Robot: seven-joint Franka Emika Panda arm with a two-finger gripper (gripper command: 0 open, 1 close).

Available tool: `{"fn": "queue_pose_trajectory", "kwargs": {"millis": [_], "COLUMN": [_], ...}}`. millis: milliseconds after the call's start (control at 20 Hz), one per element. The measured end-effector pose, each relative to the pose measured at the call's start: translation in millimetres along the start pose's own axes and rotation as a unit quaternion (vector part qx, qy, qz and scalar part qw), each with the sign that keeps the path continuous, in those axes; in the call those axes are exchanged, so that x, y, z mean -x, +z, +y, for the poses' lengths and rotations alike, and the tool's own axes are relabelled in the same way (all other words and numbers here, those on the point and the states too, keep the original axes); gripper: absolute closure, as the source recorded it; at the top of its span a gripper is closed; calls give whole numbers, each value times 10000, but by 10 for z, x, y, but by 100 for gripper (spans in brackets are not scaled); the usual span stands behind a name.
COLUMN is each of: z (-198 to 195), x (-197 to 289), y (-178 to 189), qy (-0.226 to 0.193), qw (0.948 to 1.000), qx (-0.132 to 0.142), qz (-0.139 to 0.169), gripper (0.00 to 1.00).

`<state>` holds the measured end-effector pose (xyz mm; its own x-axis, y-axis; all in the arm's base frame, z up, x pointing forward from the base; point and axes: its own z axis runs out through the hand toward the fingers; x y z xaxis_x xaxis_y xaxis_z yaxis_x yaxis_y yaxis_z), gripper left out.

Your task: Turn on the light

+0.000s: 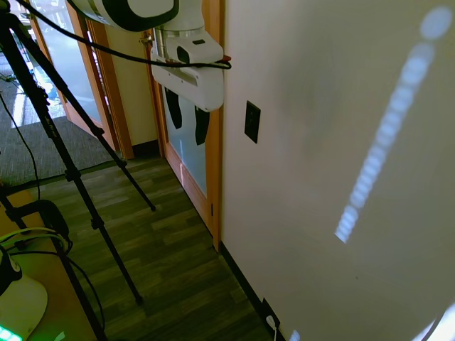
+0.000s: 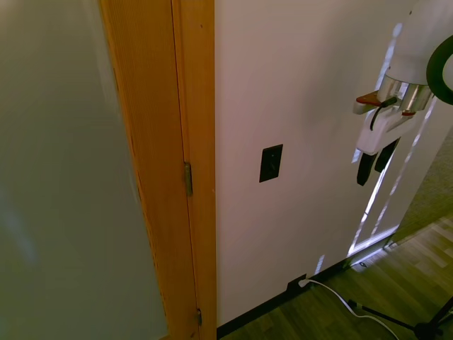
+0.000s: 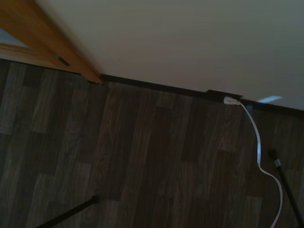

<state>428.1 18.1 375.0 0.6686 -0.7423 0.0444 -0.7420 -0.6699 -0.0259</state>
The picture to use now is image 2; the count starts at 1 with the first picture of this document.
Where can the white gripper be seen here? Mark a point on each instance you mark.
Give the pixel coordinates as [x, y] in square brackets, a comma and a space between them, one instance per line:
[377, 132]

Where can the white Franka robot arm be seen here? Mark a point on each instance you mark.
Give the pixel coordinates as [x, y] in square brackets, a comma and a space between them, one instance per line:
[413, 53]

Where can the black tripod stand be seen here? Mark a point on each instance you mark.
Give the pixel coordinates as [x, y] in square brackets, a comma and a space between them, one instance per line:
[410, 317]

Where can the black baseboard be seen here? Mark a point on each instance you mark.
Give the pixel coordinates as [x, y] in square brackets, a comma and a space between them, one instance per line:
[283, 301]

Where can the brass door hinge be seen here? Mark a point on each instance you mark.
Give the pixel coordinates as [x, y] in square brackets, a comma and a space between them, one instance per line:
[199, 317]
[188, 178]

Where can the white door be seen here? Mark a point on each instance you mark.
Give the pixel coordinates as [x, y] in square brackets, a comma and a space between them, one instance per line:
[63, 170]

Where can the red wrist camera mount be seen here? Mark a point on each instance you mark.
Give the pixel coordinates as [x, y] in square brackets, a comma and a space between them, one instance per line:
[368, 99]

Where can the black light switch plate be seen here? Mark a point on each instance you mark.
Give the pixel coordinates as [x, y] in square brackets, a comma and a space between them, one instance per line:
[270, 163]

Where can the wooden door frame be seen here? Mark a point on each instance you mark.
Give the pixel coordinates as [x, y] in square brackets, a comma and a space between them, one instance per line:
[170, 170]

